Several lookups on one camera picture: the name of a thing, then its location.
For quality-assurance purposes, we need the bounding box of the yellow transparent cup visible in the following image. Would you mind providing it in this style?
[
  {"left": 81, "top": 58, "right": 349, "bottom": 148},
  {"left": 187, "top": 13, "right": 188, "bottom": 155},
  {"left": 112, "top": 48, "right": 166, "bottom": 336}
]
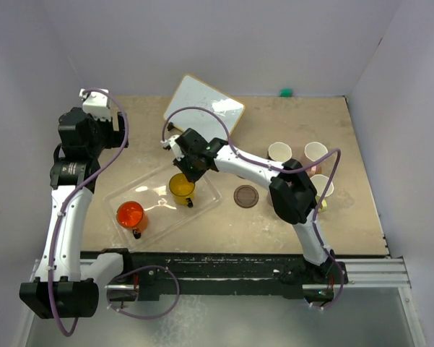
[{"left": 168, "top": 173, "right": 196, "bottom": 208}]

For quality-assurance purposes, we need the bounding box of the white cup black handle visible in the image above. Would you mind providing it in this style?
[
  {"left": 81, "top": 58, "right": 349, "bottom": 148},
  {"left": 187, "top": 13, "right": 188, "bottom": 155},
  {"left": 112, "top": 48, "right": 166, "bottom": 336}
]
[{"left": 267, "top": 142, "right": 292, "bottom": 163}]

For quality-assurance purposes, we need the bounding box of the orange transparent cup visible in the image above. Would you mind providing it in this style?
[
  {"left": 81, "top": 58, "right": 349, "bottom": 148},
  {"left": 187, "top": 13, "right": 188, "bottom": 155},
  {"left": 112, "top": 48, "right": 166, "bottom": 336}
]
[{"left": 116, "top": 201, "right": 149, "bottom": 239}]

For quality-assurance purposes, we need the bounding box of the pink cup white inside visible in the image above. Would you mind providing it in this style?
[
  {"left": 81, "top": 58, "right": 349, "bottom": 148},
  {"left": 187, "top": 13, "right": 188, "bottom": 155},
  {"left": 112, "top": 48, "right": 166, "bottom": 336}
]
[{"left": 302, "top": 142, "right": 328, "bottom": 176}]

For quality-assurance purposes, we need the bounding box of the pale yellow cup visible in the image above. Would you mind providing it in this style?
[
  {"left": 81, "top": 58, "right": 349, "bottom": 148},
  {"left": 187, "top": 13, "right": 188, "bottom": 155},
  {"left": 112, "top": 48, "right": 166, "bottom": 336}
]
[{"left": 311, "top": 174, "right": 334, "bottom": 212}]

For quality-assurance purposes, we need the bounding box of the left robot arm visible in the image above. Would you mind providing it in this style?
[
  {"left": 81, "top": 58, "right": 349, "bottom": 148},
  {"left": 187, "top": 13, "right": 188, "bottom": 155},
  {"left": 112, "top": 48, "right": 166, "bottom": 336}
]
[{"left": 19, "top": 108, "right": 134, "bottom": 319}]

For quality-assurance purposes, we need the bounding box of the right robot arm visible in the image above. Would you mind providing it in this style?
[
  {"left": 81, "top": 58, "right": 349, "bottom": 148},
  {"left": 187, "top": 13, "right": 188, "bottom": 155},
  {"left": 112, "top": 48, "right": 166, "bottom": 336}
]
[{"left": 161, "top": 128, "right": 332, "bottom": 283}]

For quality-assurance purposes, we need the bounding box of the dark brown ringed coaster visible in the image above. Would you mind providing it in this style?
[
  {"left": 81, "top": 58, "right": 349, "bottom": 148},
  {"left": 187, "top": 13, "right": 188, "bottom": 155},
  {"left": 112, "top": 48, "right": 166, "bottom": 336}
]
[{"left": 233, "top": 185, "right": 259, "bottom": 208}]

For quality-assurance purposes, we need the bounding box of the clear plastic tray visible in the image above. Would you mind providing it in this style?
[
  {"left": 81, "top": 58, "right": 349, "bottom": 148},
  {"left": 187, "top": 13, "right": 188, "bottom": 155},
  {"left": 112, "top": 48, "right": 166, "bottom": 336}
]
[{"left": 103, "top": 164, "right": 222, "bottom": 252}]

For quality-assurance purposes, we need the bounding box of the small whiteboard on stand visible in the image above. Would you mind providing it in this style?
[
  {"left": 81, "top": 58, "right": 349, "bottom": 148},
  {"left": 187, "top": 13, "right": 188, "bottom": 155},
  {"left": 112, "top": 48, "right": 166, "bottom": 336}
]
[{"left": 164, "top": 74, "right": 245, "bottom": 141}]

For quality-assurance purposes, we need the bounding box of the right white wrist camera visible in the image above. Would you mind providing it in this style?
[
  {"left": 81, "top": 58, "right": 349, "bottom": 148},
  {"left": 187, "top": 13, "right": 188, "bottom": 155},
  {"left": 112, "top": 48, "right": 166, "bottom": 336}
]
[{"left": 161, "top": 134, "right": 184, "bottom": 161}]

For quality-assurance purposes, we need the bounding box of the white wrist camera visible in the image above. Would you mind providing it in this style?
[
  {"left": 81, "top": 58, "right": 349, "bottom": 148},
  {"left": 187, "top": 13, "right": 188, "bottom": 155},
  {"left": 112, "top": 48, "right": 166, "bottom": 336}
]
[
  {"left": 161, "top": 134, "right": 184, "bottom": 161},
  {"left": 79, "top": 88, "right": 112, "bottom": 121}
]

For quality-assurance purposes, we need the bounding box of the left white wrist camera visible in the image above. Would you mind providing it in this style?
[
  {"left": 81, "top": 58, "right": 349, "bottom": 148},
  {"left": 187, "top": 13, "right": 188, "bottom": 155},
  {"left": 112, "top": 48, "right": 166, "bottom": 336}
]
[{"left": 79, "top": 88, "right": 112, "bottom": 121}]

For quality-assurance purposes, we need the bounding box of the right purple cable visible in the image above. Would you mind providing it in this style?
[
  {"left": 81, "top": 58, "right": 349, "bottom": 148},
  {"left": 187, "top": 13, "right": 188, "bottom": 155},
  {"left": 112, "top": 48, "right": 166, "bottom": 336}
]
[{"left": 161, "top": 106, "right": 346, "bottom": 312}]

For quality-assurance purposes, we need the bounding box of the purple cable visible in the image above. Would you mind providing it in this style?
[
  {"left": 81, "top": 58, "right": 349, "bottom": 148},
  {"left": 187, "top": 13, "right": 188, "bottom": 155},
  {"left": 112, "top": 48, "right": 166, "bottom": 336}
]
[
  {"left": 161, "top": 106, "right": 346, "bottom": 312},
  {"left": 47, "top": 87, "right": 181, "bottom": 337}
]

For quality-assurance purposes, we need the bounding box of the green object at wall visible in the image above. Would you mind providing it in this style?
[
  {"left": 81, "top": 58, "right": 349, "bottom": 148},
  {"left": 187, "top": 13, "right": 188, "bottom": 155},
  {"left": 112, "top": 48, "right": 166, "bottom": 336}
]
[{"left": 279, "top": 88, "right": 293, "bottom": 98}]

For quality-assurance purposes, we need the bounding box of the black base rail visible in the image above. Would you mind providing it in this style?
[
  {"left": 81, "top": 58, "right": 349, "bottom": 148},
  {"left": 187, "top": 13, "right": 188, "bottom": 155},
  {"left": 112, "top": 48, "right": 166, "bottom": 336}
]
[{"left": 109, "top": 249, "right": 348, "bottom": 303}]

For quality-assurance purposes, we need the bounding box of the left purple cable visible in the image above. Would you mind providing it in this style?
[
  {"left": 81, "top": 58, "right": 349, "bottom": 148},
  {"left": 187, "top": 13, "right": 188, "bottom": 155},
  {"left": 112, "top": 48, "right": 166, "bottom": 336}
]
[{"left": 47, "top": 87, "right": 181, "bottom": 337}]

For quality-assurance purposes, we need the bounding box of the aluminium frame rail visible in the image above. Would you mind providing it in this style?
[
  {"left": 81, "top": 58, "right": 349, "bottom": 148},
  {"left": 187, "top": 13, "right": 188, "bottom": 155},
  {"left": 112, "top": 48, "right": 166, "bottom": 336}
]
[{"left": 344, "top": 258, "right": 411, "bottom": 288}]

